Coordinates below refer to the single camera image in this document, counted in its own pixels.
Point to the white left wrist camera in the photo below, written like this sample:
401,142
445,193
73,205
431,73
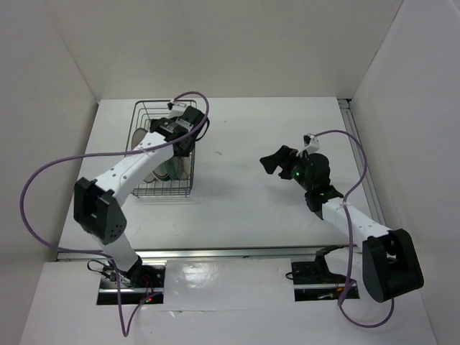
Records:
176,109

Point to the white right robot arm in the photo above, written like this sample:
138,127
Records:
390,265

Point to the aluminium front rail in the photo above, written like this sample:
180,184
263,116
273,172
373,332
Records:
247,252

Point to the orange sunburst white plate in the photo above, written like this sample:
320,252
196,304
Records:
151,177

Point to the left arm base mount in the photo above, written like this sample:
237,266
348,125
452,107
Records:
149,285

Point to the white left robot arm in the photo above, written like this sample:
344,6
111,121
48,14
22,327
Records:
98,202

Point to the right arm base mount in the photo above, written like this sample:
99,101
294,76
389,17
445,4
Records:
313,280

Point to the blue patterned small plate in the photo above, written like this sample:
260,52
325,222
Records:
175,168

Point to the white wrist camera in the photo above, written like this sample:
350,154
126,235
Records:
176,109
311,145

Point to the aluminium right side rail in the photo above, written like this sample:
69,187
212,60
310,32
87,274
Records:
367,184

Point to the grey wire dish rack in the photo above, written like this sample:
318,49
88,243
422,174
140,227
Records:
144,113

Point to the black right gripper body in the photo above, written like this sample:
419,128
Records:
295,166

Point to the green red rimmed white plate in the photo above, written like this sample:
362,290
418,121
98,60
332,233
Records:
160,173

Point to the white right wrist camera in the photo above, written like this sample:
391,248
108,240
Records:
311,145

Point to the aluminium rail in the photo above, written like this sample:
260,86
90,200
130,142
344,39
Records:
247,252
367,184

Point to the clear glass square plate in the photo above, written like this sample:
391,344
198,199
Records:
137,137

